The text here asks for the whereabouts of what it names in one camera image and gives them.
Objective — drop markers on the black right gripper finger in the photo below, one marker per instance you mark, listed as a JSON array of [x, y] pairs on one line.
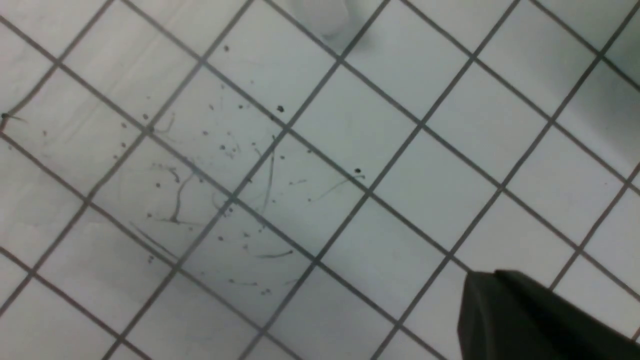
[[506, 315]]

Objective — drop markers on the plain white ceramic spoon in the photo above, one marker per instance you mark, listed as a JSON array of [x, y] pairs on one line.
[[324, 17]]

